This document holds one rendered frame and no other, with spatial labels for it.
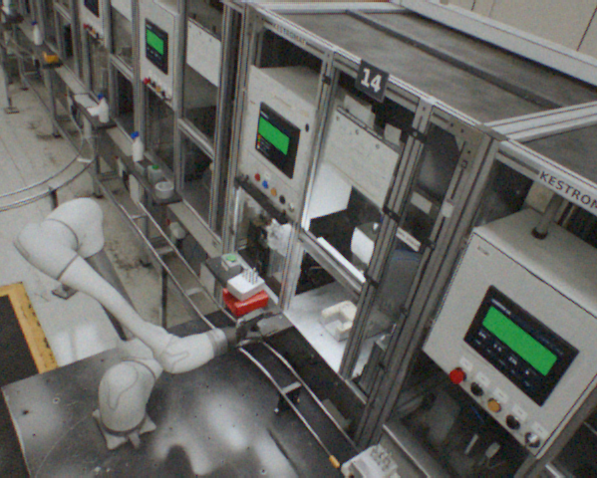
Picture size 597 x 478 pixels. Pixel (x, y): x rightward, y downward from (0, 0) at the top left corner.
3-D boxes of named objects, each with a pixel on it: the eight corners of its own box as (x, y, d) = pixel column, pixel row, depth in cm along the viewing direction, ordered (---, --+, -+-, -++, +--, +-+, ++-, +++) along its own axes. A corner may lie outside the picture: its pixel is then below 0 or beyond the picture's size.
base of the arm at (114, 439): (113, 461, 186) (112, 452, 183) (91, 413, 199) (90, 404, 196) (160, 438, 196) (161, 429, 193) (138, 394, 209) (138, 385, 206)
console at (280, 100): (233, 171, 225) (244, 65, 198) (288, 160, 241) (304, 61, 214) (289, 224, 200) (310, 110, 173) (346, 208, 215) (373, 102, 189)
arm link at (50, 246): (65, 266, 156) (89, 240, 167) (11, 228, 152) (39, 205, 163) (49, 289, 163) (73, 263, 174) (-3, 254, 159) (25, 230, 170)
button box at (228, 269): (218, 275, 239) (220, 255, 232) (233, 271, 243) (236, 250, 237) (227, 286, 234) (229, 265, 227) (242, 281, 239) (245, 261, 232)
